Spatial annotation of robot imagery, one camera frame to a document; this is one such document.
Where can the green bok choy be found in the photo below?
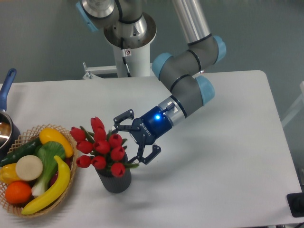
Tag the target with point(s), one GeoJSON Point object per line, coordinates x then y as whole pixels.
{"type": "Point", "coordinates": [46, 154]}

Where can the black device at table edge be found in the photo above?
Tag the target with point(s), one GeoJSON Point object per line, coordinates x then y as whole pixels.
{"type": "Point", "coordinates": [296, 204]}

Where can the woven wicker basket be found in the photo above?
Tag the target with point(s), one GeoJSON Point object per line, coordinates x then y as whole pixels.
{"type": "Point", "coordinates": [25, 137]}

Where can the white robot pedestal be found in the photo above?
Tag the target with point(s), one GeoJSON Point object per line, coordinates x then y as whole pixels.
{"type": "Point", "coordinates": [133, 62]}

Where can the green cucumber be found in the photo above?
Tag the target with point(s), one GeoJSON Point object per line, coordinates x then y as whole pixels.
{"type": "Point", "coordinates": [24, 150]}

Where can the beige round radish slice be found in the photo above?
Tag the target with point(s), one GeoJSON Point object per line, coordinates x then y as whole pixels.
{"type": "Point", "coordinates": [29, 167]}

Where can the blue handled saucepan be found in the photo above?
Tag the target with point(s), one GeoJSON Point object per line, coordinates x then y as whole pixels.
{"type": "Point", "coordinates": [9, 132]}

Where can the yellow banana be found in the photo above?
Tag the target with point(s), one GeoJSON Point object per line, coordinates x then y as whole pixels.
{"type": "Point", "coordinates": [53, 193]}

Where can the red fruit in basket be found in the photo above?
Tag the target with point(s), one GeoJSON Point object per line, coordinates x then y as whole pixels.
{"type": "Point", "coordinates": [68, 161]}

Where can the red tulip bouquet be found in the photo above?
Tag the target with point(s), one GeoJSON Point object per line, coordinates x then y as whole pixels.
{"type": "Point", "coordinates": [104, 151]}

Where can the dark grey ribbed vase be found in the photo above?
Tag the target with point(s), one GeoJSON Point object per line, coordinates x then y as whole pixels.
{"type": "Point", "coordinates": [115, 178]}

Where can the yellow bell pepper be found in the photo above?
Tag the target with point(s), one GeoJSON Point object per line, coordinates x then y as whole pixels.
{"type": "Point", "coordinates": [8, 174]}

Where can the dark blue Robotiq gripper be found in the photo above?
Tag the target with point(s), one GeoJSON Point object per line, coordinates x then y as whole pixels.
{"type": "Point", "coordinates": [152, 127]}

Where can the yellow squash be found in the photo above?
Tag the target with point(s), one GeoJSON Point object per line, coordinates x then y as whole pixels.
{"type": "Point", "coordinates": [53, 135]}

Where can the orange fruit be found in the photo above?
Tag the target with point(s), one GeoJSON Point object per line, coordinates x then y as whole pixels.
{"type": "Point", "coordinates": [18, 192]}

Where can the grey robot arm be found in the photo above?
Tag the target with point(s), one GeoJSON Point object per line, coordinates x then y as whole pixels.
{"type": "Point", "coordinates": [130, 31]}

